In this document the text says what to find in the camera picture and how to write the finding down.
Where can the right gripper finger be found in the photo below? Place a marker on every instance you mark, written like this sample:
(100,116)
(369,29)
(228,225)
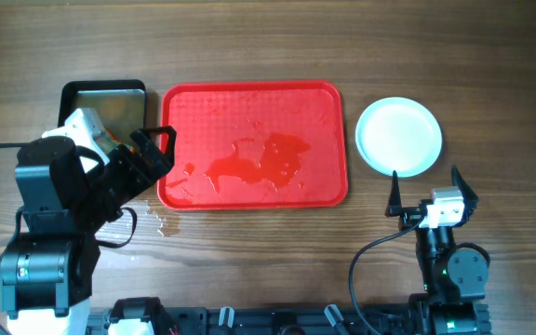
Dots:
(394,206)
(469,196)

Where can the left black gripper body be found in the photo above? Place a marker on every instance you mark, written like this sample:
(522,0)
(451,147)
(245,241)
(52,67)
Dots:
(134,161)

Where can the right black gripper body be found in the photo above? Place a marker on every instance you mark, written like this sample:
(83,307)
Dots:
(409,216)

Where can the white plate top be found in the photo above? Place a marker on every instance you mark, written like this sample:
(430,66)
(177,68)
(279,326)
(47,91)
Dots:
(399,136)

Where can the green orange sponge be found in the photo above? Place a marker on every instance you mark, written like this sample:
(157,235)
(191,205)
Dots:
(128,147)

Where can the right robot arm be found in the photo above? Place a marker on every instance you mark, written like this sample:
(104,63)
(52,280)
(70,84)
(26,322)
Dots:
(454,275)

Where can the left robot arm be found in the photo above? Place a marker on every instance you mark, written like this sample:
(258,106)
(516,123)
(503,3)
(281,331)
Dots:
(68,194)

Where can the black metal tray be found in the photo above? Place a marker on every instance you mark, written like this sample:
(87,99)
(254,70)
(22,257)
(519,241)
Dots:
(120,104)

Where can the red plastic tray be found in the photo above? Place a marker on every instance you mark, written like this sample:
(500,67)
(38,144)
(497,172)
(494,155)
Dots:
(255,145)

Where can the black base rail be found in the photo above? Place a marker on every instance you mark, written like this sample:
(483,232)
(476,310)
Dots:
(286,321)

